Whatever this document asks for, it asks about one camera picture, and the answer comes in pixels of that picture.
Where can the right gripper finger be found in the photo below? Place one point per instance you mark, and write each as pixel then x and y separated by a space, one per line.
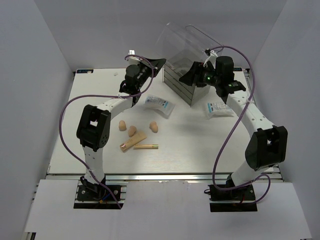
pixel 190 79
pixel 196 68

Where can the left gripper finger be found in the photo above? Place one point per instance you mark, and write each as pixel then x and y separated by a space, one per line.
pixel 147 61
pixel 156 68

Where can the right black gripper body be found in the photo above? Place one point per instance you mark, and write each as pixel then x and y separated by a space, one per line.
pixel 206 77

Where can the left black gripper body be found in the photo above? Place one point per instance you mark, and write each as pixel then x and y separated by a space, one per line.
pixel 145 72

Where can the clear acrylic organizer box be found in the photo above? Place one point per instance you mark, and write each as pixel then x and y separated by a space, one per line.
pixel 181 47

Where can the cotton pad pack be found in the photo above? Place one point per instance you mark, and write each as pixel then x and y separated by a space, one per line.
pixel 159 104
pixel 217 109

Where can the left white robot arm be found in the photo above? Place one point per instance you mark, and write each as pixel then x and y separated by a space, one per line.
pixel 94 126

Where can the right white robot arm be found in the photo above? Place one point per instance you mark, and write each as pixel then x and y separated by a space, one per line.
pixel 268 142

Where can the beige makeup sponge upright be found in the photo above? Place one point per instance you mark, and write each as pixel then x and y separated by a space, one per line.
pixel 122 125

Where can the beige makeup sponge right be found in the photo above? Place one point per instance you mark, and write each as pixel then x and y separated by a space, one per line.
pixel 154 127

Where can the beige makeup sponge middle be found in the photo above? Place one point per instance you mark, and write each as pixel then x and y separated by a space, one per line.
pixel 131 131

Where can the beige foundation tube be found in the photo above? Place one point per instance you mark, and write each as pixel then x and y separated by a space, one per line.
pixel 135 139

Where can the gold slim concealer stick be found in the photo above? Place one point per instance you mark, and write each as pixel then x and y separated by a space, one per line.
pixel 145 146

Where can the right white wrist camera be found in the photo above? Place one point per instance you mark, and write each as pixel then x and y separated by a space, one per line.
pixel 211 57

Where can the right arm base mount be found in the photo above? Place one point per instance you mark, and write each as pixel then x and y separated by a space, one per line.
pixel 231 201

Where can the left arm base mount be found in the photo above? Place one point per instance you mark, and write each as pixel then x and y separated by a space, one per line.
pixel 94 196

